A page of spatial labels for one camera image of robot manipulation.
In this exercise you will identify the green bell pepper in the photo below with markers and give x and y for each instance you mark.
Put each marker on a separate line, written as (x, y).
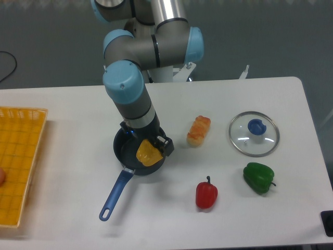
(259, 177)

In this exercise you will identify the dark pot with blue handle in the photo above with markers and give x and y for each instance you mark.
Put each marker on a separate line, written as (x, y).
(125, 148)

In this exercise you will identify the glass lid with blue knob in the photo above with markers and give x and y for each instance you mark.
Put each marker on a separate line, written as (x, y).
(253, 134)

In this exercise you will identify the yellow woven basket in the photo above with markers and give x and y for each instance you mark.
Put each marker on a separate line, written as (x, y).
(21, 133)

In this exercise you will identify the black device at table edge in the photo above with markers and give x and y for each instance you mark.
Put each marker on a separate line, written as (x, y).
(327, 220)

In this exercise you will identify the yellow bell pepper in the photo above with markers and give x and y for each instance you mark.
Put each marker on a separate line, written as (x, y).
(147, 154)

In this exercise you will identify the orange bread loaf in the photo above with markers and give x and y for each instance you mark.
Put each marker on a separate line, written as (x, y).
(198, 131)

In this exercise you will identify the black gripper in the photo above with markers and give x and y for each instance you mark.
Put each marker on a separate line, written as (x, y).
(148, 127)

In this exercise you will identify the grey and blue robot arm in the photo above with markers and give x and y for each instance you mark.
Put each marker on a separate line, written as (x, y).
(127, 55)

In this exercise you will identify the red bell pepper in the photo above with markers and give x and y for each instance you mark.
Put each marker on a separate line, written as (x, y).
(206, 194)

